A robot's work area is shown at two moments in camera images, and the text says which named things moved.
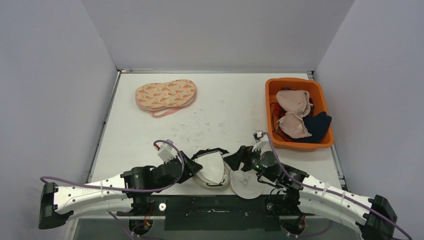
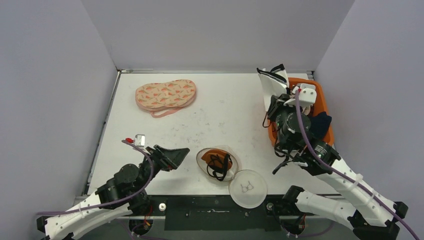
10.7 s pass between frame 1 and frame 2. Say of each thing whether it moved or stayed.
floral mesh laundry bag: stayed
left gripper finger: moved
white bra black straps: moved
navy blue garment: stayed
